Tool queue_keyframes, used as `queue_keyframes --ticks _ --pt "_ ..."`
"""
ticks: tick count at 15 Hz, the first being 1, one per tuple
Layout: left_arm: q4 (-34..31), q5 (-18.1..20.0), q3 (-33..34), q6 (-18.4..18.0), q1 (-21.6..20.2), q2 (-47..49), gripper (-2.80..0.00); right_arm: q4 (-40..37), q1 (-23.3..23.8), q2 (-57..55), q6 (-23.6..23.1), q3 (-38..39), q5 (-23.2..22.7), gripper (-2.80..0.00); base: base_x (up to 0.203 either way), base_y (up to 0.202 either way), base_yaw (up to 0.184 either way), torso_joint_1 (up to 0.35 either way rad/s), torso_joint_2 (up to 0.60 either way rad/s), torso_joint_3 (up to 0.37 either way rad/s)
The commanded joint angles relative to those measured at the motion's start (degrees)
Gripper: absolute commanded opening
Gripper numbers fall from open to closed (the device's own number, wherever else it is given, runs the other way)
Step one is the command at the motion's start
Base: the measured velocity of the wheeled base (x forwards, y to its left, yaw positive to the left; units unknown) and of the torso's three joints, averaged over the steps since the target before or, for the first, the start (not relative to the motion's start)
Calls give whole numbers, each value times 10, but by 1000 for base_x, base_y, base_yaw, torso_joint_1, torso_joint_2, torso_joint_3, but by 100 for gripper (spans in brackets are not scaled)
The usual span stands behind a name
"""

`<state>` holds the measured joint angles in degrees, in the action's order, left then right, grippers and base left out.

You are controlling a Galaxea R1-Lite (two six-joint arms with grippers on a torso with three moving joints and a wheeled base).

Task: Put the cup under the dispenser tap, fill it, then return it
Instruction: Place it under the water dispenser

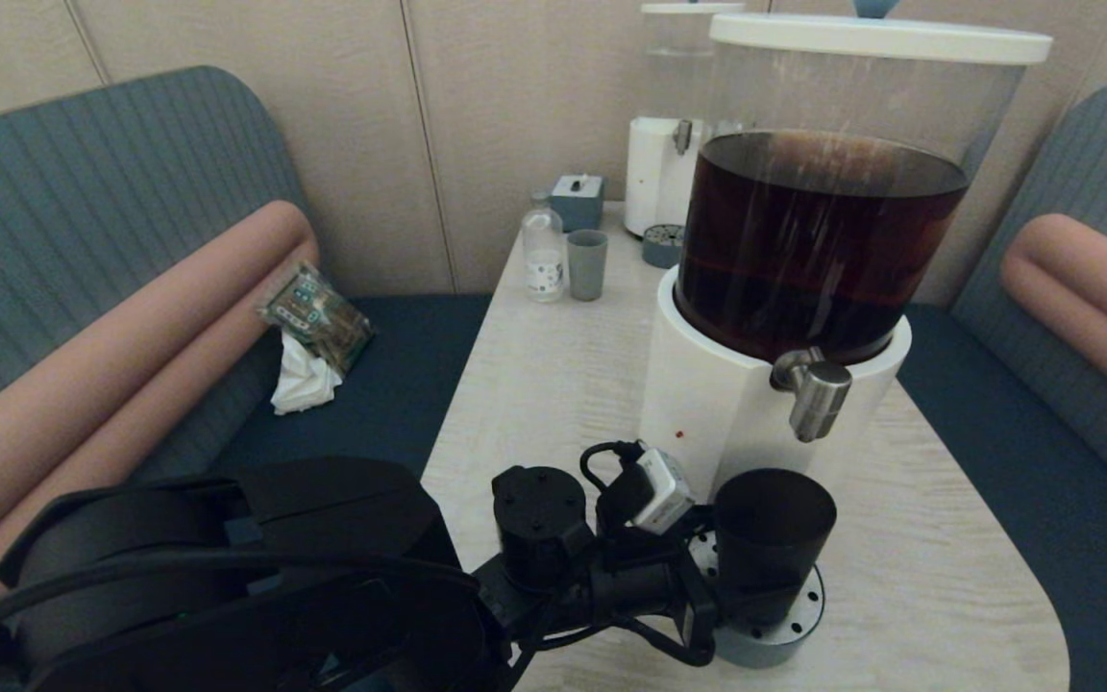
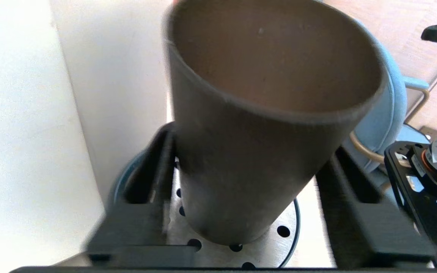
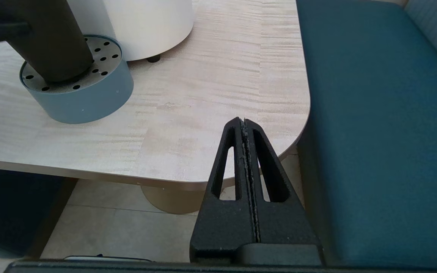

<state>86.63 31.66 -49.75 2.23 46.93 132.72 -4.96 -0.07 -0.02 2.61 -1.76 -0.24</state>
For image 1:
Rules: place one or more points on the green patterned snack packet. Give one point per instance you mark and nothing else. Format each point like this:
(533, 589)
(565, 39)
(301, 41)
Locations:
(318, 317)

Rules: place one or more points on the large blue-grey perforated drip tray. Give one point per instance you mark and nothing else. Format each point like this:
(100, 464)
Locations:
(794, 625)

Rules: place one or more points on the crumpled white tissue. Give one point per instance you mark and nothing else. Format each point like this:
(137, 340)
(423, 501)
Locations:
(304, 383)

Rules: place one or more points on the black tapered cup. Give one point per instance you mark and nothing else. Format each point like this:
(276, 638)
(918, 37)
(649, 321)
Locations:
(770, 538)

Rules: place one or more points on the small blue-grey drip tray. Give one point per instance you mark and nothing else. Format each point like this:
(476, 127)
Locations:
(659, 250)

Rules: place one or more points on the blue-grey napkin box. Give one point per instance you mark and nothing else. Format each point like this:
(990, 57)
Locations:
(577, 202)

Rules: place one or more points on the large tea dispenser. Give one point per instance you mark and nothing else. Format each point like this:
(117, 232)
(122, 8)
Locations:
(707, 404)

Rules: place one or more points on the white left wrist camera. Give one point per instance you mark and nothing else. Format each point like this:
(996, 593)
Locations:
(664, 492)

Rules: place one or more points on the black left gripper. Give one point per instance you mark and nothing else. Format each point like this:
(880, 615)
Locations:
(645, 581)

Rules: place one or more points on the steel dispenser tap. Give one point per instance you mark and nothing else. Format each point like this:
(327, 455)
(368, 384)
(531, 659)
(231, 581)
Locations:
(821, 399)

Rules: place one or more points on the dark blue seat cushion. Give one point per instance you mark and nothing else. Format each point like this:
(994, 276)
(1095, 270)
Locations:
(361, 384)
(1044, 509)

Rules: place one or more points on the small clear water dispenser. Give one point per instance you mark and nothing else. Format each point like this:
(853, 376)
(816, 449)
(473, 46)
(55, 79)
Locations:
(654, 173)

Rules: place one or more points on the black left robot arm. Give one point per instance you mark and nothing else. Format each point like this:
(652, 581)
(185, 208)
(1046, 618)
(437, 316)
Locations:
(275, 577)

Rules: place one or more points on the grey-blue cup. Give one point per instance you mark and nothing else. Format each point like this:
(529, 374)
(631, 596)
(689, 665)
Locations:
(587, 267)

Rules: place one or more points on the pink bolster cushion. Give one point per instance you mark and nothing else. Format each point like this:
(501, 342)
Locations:
(83, 404)
(1092, 298)

